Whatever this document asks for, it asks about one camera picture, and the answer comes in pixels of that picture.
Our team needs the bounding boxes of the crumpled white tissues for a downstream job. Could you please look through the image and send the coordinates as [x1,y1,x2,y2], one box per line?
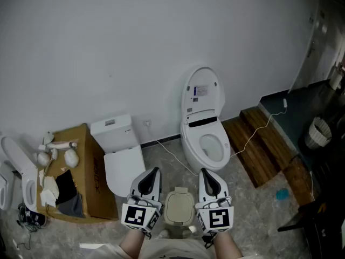
[38,168,60,208]

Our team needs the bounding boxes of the pile of black cables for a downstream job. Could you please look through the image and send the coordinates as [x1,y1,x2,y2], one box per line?
[15,203,48,251]

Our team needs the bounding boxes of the small white toilet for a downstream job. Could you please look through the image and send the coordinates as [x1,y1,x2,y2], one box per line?
[0,161,13,212]

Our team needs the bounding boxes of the person's right forearm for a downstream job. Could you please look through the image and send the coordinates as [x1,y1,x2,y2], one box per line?
[212,230,243,259]

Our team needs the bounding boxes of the white power cable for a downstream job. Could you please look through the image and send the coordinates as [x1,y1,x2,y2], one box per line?
[155,98,288,176]

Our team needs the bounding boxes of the white wicker basket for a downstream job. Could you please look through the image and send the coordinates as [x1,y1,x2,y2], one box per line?
[305,116,333,149]

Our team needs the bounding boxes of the white smart toilet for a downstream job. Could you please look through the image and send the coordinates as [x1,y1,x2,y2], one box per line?
[180,65,232,173]

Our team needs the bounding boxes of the person's left forearm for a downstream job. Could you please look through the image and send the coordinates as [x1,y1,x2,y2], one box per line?
[118,227,148,259]

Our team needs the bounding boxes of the pink and white tube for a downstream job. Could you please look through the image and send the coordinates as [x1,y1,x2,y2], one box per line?
[45,141,78,151]

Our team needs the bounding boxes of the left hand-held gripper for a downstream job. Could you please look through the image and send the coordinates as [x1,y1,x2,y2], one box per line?
[121,167,164,233]

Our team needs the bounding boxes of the wooden steps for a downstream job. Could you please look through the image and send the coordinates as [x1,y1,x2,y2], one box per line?
[222,107,315,206]

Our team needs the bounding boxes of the black cloth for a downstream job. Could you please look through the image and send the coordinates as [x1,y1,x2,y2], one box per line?
[54,169,78,205]

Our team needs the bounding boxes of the large white fluffy ball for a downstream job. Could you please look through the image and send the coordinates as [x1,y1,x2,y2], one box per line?
[64,148,80,168]

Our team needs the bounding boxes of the black device with cable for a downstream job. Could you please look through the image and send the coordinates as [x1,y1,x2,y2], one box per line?
[201,232,217,250]

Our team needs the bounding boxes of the small beige trash bin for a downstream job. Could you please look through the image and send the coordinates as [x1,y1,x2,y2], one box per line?
[164,187,196,227]

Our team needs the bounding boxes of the small white fluffy ball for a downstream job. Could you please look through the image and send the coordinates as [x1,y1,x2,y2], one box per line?
[36,152,51,167]

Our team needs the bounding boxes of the white door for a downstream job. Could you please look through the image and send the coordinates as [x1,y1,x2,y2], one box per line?
[289,0,341,92]

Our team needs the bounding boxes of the grey cloth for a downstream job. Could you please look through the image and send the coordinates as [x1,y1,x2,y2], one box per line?
[57,193,86,219]

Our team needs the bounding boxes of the teal cloth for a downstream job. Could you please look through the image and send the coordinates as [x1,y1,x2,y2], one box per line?
[275,188,289,201]

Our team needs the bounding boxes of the white round bin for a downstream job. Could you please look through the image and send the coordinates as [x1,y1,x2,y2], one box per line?
[329,66,345,90]

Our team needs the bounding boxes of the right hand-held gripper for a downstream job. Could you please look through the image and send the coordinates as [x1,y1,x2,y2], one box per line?
[194,167,234,236]

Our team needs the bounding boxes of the black furniture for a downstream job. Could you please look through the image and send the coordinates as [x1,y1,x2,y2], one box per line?
[277,155,345,259]

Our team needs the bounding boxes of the white toilet with tank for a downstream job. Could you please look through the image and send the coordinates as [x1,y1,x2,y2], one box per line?
[89,113,147,199]

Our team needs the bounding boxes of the white broken piece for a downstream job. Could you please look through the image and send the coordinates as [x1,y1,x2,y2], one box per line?
[43,131,55,146]

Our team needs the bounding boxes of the person's white shirt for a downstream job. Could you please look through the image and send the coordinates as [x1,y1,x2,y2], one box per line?
[88,237,217,259]

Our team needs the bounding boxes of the brown cardboard box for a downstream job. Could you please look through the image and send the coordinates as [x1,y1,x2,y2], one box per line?
[36,122,120,224]

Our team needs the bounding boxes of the beige plastic container lid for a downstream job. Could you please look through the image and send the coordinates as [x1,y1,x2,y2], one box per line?
[166,187,194,223]

